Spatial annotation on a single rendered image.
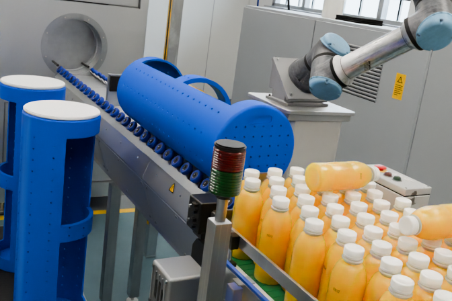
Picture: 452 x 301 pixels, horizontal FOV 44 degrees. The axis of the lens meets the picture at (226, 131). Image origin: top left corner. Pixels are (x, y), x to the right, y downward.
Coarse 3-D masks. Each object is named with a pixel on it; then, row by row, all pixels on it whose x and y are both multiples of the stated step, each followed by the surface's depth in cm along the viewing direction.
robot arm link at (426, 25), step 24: (432, 0) 176; (408, 24) 177; (432, 24) 170; (360, 48) 191; (384, 48) 184; (408, 48) 181; (432, 48) 176; (312, 72) 202; (336, 72) 195; (360, 72) 193; (336, 96) 200
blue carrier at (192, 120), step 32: (160, 64) 239; (128, 96) 221; (160, 96) 197; (192, 96) 183; (224, 96) 205; (160, 128) 195; (192, 128) 173; (224, 128) 160; (256, 128) 166; (288, 128) 171; (192, 160) 177; (256, 160) 169; (288, 160) 174
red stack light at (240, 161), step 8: (216, 152) 107; (224, 152) 106; (216, 160) 107; (224, 160) 106; (232, 160) 106; (240, 160) 107; (216, 168) 108; (224, 168) 107; (232, 168) 107; (240, 168) 108
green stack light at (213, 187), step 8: (216, 176) 108; (224, 176) 107; (232, 176) 107; (240, 176) 109; (216, 184) 108; (224, 184) 107; (232, 184) 108; (240, 184) 109; (216, 192) 108; (224, 192) 108; (232, 192) 108
